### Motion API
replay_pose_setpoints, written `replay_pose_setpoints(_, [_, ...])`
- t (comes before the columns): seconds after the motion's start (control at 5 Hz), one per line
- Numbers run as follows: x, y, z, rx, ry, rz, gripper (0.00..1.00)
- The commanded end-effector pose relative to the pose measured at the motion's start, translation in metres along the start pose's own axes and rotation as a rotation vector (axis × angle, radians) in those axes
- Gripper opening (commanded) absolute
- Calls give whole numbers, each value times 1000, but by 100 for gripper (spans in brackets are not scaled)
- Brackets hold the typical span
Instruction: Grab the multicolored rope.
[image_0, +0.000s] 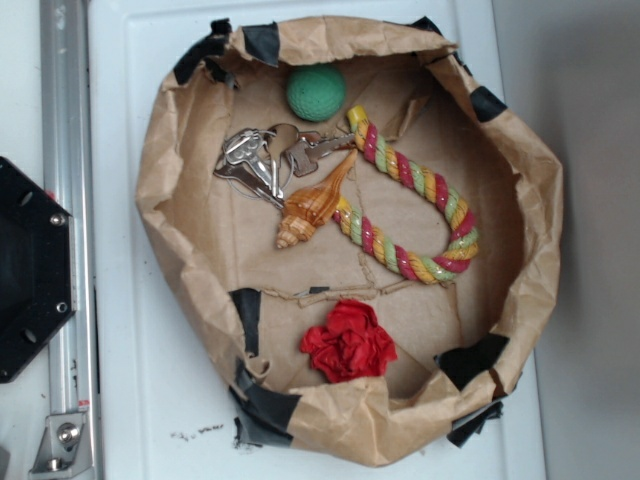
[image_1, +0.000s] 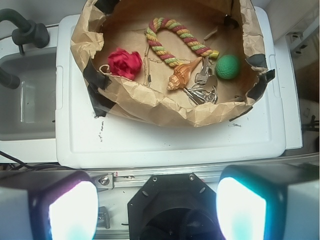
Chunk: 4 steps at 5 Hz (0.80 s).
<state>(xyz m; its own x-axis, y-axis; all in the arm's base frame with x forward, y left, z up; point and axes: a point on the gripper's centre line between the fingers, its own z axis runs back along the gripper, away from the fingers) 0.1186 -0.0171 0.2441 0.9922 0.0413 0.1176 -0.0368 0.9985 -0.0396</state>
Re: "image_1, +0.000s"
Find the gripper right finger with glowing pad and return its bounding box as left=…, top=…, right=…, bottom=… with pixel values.
left=216, top=163, right=320, bottom=240

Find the multicolored twisted rope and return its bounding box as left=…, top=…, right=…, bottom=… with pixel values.
left=145, top=17, right=220, bottom=68

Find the silver key bunch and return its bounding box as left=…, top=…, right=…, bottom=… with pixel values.
left=182, top=56, right=218, bottom=106

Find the green dimpled ball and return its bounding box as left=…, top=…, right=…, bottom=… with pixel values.
left=215, top=54, right=241, bottom=80

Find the white sink basin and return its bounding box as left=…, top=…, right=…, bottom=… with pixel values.
left=0, top=23, right=61, bottom=150

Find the brown paper bag tray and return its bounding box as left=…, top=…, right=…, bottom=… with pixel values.
left=70, top=0, right=275, bottom=127

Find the red crumpled cloth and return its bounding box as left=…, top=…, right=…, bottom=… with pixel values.
left=107, top=48, right=143, bottom=81

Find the white plastic bin lid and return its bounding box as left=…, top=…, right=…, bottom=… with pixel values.
left=55, top=15, right=286, bottom=169

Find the orange conch seashell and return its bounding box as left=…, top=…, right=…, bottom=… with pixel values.
left=167, top=57, right=203, bottom=91

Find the black octagonal mount plate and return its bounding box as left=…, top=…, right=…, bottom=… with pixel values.
left=127, top=173, right=224, bottom=240

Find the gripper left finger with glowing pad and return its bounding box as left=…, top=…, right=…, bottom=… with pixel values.
left=0, top=170, right=99, bottom=240

